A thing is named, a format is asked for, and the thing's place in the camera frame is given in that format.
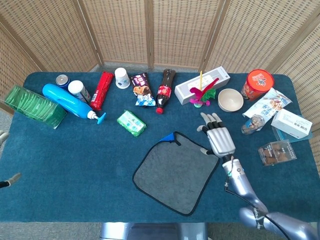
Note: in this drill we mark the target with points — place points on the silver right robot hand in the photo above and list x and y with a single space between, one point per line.
221 140

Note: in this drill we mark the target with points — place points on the black grey left robot hand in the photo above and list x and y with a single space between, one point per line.
12 179

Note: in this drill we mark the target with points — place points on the grey and blue cloth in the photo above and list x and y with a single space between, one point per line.
172 175

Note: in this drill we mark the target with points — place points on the clear jar of nuts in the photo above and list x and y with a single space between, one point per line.
252 125

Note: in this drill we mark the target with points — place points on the beige bowl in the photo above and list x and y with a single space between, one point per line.
230 100

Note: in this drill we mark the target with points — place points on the colourful feather shuttlecock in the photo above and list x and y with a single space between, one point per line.
200 96

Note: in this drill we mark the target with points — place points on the clear box of cookies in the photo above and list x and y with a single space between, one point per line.
277 152

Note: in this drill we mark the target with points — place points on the clear blue flat case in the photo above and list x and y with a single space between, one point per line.
282 137

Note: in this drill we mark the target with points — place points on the white blue snack bag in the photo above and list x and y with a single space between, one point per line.
270 102

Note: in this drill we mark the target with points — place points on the long white cardboard box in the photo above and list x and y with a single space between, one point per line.
220 75

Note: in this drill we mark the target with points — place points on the orange round snack tub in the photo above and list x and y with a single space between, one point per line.
258 80

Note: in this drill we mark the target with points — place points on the small white cardboard box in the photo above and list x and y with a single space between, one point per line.
290 122

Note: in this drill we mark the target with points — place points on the red-capped cola bottle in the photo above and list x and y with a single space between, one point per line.
165 90

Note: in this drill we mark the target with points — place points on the green clear tea box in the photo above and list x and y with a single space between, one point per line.
32 106

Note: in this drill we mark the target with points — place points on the green wet wipes pack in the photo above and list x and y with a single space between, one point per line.
131 123

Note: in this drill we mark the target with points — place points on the blue pump detergent bottle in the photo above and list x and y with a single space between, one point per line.
65 100

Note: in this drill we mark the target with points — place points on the brown chocolate snack bag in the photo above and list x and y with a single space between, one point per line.
141 87

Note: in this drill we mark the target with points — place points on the white-lidded green white canister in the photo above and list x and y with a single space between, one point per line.
77 90

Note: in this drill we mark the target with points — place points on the blue soda can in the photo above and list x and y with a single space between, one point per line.
62 80

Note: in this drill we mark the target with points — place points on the white flowered paper cup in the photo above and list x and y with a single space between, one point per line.
122 78

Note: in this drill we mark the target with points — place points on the grey blue robot torso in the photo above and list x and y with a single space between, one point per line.
150 232

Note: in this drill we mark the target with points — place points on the red biscuit packet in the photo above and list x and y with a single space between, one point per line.
101 91

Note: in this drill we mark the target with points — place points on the woven rattan folding screen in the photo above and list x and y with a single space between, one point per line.
120 30

